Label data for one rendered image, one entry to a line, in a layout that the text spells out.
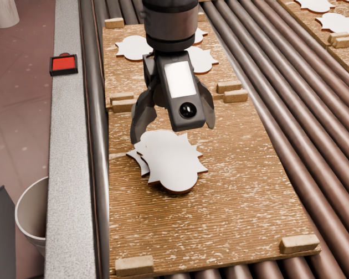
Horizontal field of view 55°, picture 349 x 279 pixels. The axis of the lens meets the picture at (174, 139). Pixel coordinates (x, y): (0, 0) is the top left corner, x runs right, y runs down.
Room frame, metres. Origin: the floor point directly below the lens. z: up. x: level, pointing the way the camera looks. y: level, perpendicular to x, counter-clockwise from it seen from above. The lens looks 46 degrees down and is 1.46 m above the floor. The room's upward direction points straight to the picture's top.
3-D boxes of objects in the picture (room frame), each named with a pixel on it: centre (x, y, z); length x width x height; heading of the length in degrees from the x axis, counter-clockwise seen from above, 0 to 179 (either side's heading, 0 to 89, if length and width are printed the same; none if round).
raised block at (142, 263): (0.23, 0.06, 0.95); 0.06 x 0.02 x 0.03; 98
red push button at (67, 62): (0.83, 0.32, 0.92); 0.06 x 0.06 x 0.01; 13
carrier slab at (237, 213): (0.44, -0.04, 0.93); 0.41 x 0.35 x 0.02; 8
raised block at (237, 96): (0.65, -0.15, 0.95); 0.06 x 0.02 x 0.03; 98
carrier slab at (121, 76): (0.86, 0.03, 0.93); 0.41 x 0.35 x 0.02; 10
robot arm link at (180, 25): (0.45, 0.01, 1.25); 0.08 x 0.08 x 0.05
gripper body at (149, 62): (0.45, 0.01, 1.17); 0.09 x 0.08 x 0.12; 15
